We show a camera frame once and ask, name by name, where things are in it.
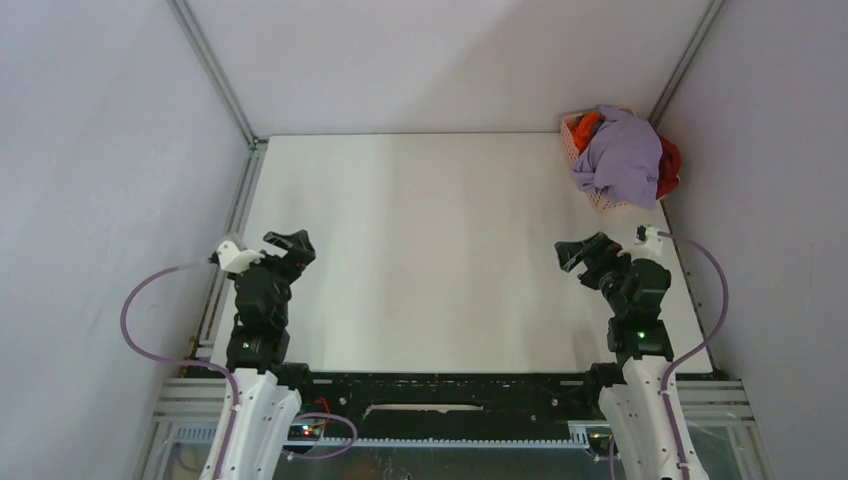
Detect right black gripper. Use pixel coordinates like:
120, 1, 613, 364
554, 231, 636, 316

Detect lavender t shirt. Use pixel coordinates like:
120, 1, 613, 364
572, 105, 663, 210

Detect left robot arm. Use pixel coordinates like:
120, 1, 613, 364
200, 230, 316, 479

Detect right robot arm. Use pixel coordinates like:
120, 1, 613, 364
554, 232, 708, 479

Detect pink laundry basket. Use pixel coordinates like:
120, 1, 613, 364
560, 105, 659, 212

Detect red t shirt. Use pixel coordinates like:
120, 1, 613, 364
656, 136, 682, 200

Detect orange t shirt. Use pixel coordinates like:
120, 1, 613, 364
571, 111, 604, 154

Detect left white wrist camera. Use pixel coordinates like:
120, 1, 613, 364
210, 235, 264, 274

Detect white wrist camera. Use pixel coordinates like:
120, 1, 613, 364
630, 225, 663, 261
210, 235, 264, 274

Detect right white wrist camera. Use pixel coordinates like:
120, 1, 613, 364
630, 225, 663, 261

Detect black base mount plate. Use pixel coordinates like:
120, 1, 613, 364
279, 363, 624, 444

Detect right corner aluminium post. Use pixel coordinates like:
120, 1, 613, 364
648, 0, 727, 127

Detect corner aluminium post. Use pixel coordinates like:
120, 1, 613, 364
167, 0, 259, 148
648, 0, 727, 127

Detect aluminium frame rail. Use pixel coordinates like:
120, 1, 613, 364
131, 374, 776, 479

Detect left corner aluminium post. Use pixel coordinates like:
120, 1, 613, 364
167, 0, 259, 148

